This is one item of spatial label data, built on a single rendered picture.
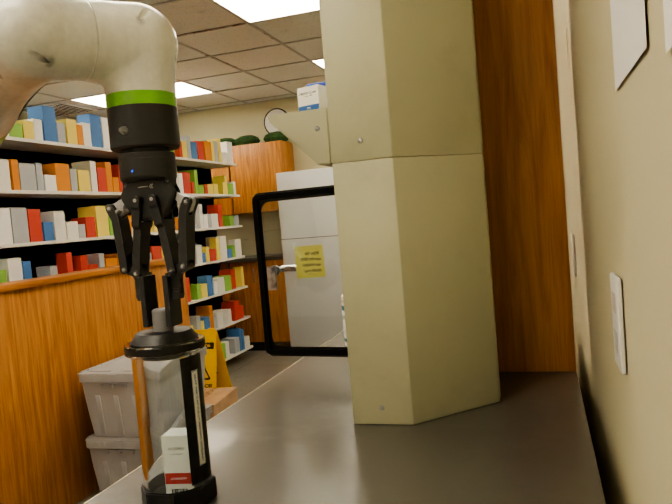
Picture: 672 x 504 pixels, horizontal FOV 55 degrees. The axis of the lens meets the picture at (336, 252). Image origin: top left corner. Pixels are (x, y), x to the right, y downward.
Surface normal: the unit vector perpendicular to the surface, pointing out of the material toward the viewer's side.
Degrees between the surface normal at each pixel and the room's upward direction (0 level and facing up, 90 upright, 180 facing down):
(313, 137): 90
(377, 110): 90
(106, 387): 95
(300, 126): 90
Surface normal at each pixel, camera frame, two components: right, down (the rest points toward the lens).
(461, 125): 0.47, 0.00
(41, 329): 0.95, -0.07
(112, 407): -0.29, 0.17
